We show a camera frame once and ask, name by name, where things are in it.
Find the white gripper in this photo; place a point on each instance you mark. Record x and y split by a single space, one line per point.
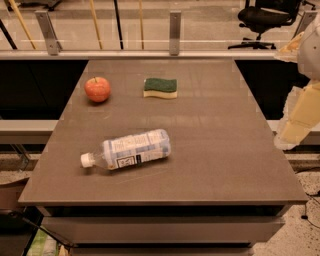
310 57

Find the blue plastic water bottle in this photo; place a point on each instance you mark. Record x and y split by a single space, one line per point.
129 150

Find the metal railing with glass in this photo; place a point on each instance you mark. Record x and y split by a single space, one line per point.
54 51

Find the black office chair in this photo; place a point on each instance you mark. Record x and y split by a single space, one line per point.
265 15

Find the green and yellow sponge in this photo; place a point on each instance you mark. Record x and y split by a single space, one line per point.
160 88

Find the grey side ledge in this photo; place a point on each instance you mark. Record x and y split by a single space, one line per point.
26 131

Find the red apple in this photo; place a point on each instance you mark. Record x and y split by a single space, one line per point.
97 89

